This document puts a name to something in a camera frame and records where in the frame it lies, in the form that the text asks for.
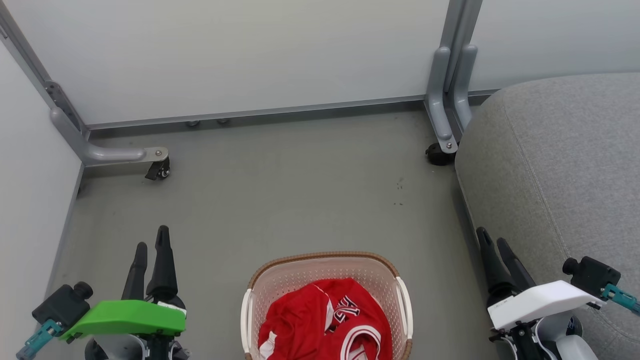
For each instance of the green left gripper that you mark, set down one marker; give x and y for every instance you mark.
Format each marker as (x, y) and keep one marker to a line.
(127, 317)

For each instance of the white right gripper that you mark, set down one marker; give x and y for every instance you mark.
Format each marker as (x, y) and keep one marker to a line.
(542, 300)

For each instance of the red basketball jersey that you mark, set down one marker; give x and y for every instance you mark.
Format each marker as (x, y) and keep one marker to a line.
(305, 320)

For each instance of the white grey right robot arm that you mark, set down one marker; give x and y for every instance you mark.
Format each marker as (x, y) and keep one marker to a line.
(560, 342)

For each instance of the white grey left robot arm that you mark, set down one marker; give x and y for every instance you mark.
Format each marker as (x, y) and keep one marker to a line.
(122, 348)

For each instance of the grey fabric sofa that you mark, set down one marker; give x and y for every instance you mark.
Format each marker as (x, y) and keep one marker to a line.
(565, 175)

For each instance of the black caster wheel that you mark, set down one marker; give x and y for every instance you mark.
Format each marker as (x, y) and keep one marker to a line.
(160, 170)
(439, 155)

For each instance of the long grey partition foot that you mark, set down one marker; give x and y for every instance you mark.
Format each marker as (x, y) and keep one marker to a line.
(107, 154)

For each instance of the beige perforated laundry basket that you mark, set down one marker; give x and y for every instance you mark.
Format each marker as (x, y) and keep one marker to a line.
(300, 280)

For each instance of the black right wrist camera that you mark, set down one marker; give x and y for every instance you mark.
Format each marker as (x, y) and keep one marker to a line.
(592, 275)

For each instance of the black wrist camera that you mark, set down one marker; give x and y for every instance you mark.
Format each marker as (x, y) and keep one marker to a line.
(592, 275)
(62, 305)

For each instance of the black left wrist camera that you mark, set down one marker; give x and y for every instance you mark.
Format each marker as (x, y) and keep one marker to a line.
(62, 305)

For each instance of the grey partition bottom rail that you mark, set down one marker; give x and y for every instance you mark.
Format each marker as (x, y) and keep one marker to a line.
(275, 112)

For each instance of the grey partition frame post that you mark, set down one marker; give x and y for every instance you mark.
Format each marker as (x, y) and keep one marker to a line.
(462, 25)
(30, 60)

